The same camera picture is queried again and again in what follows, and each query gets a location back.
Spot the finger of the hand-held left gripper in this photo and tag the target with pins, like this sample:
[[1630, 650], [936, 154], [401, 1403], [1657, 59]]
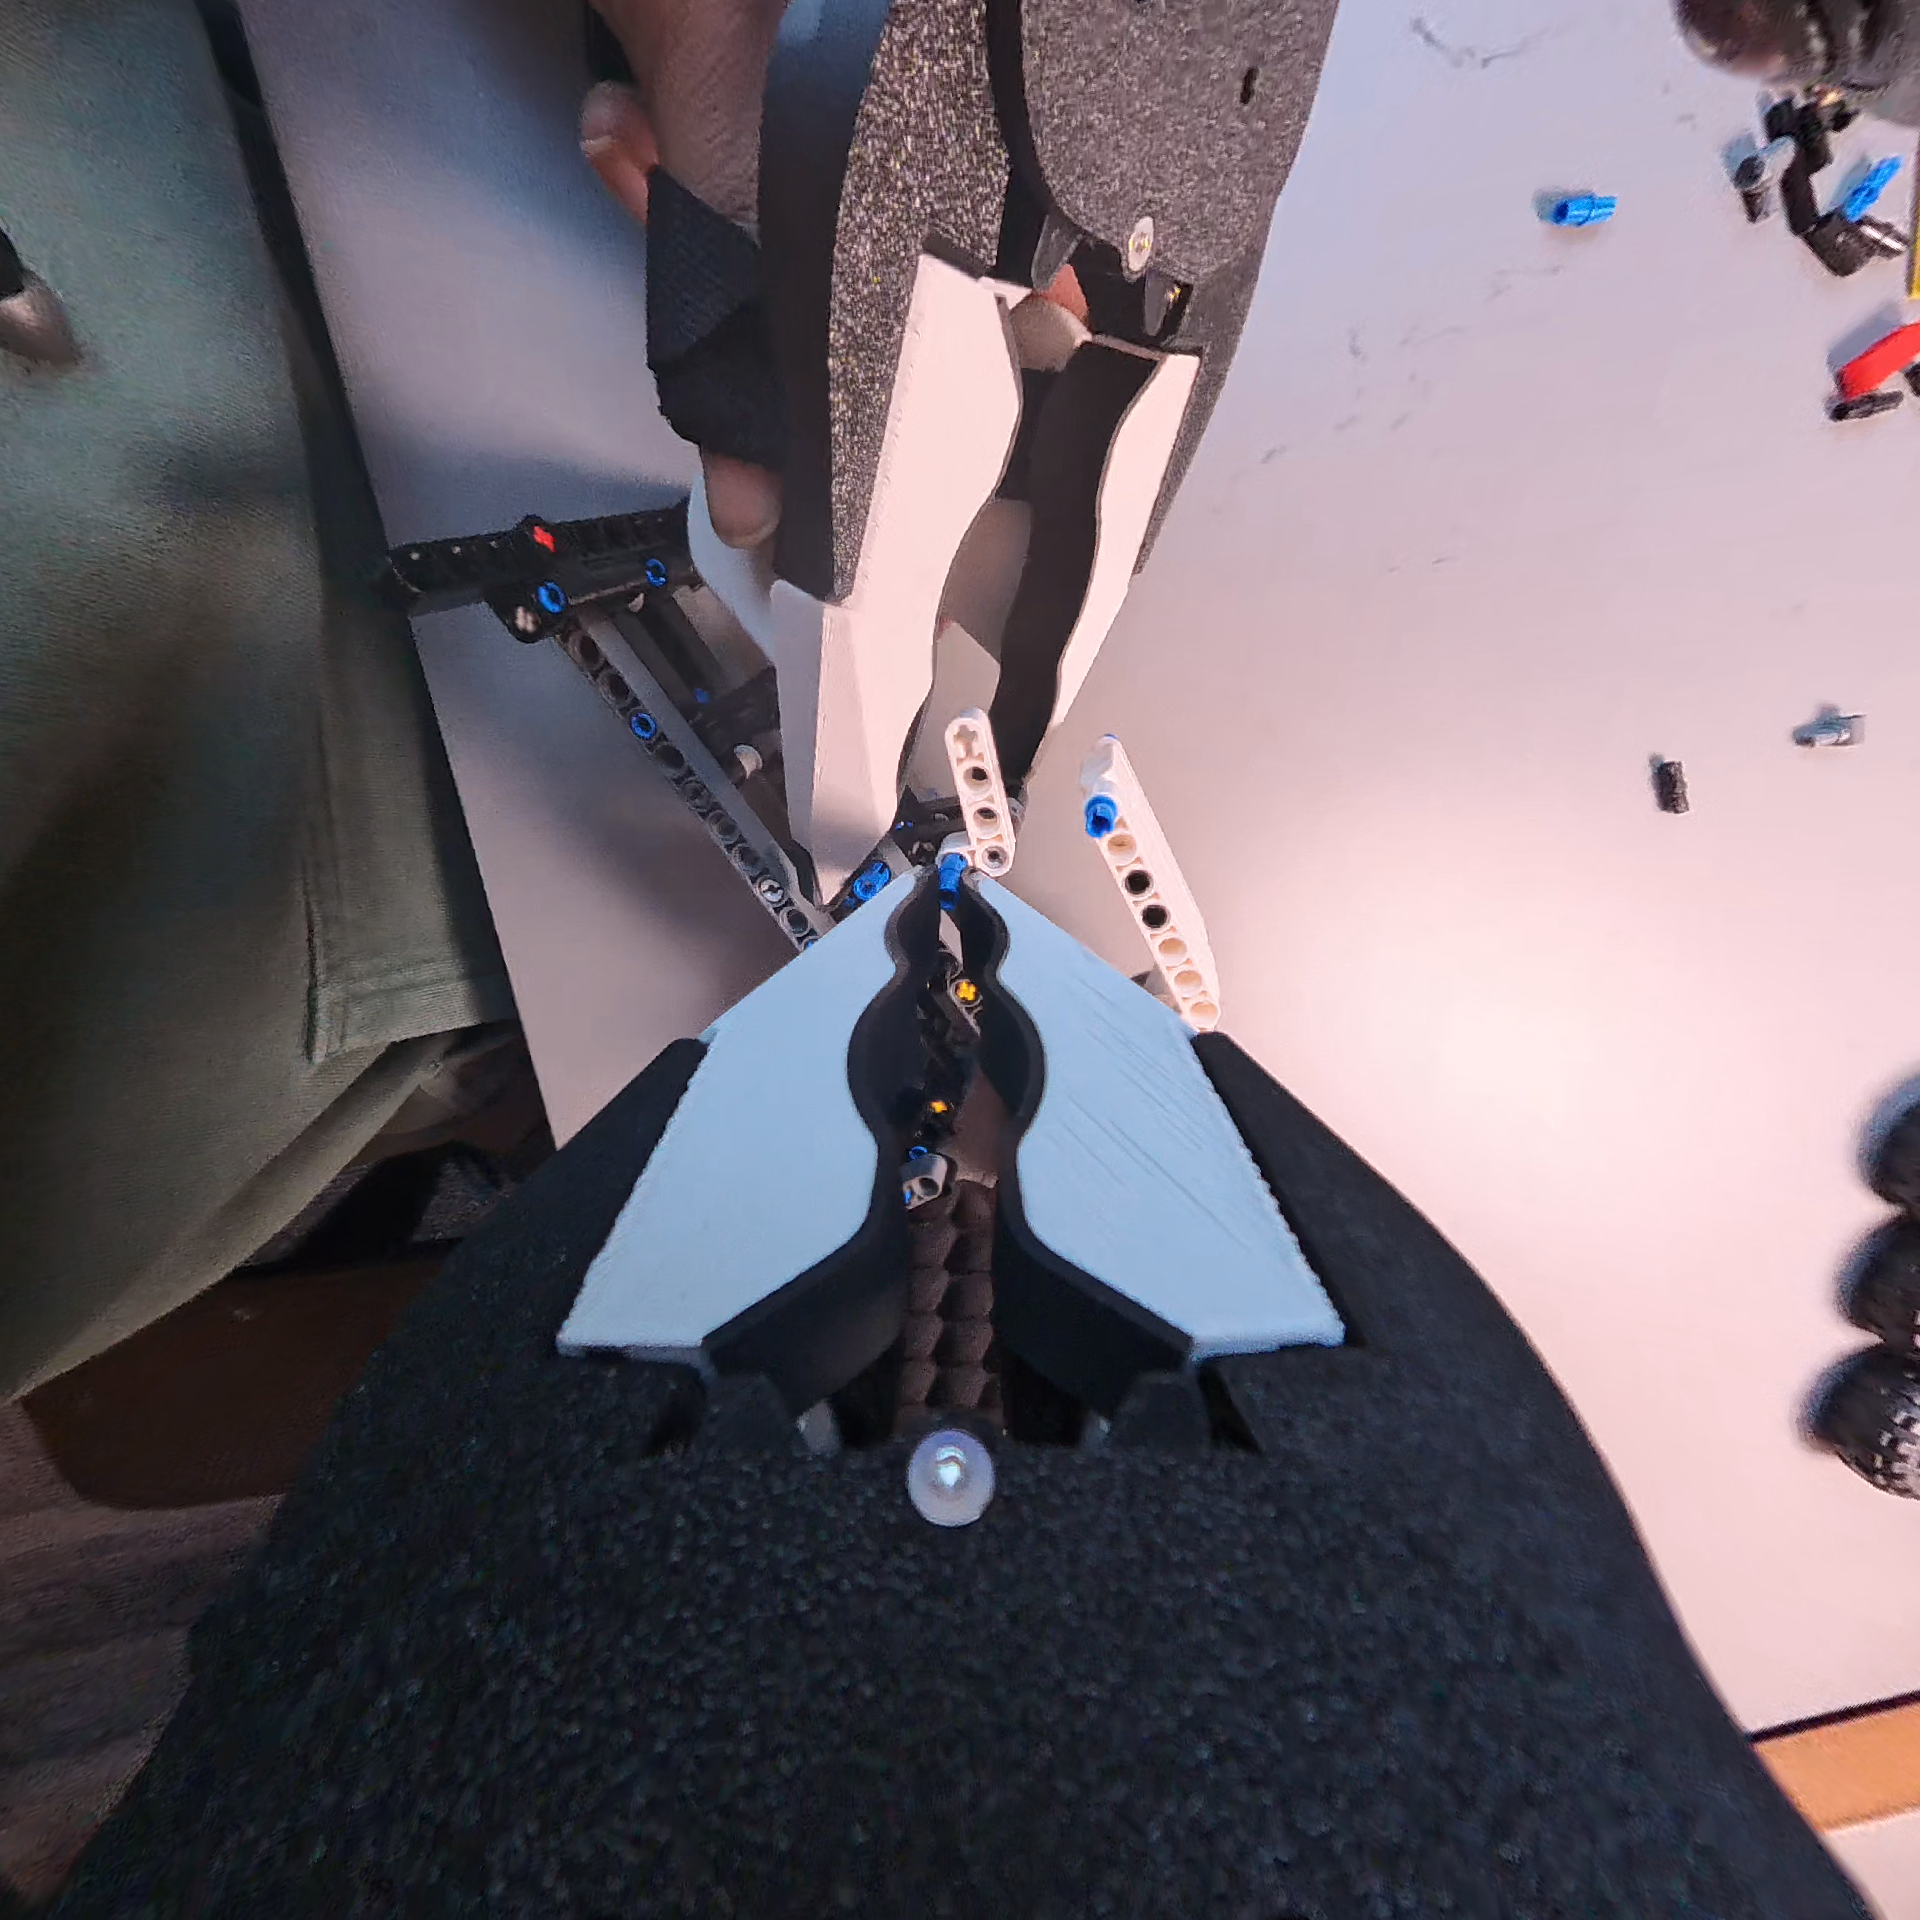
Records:
[[1147, 452], [900, 524]]

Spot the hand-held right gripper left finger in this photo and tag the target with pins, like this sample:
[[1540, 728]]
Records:
[[734, 1186]]

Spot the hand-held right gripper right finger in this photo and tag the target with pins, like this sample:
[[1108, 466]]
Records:
[[1171, 1186]]

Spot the white spotted brick truck model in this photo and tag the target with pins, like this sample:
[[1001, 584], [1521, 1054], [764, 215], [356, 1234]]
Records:
[[661, 735]]

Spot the blue connector pin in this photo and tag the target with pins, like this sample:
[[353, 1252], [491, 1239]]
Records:
[[1574, 206], [952, 882]]

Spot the pile of small brick parts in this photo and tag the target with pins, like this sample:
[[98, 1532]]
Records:
[[1844, 224]]

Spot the grey desk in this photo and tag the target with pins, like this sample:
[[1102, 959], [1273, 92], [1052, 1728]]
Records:
[[1499, 751]]

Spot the black connector pin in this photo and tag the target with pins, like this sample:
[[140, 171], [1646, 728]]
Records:
[[1669, 786]]

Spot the black rubber toy tyre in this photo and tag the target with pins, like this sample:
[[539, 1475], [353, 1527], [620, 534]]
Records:
[[1873, 1423], [1886, 1291], [1897, 1156]]

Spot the person in green sweatshirt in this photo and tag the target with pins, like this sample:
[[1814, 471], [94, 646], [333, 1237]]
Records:
[[149, 751]]

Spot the dark grey brick piece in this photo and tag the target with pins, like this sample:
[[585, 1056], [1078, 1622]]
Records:
[[1827, 730]]

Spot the wood edged table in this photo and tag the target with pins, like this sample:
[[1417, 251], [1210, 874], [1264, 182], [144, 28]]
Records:
[[1844, 1771]]

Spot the black clip-on microphone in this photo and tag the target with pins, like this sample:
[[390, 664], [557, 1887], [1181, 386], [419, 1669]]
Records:
[[30, 317]]

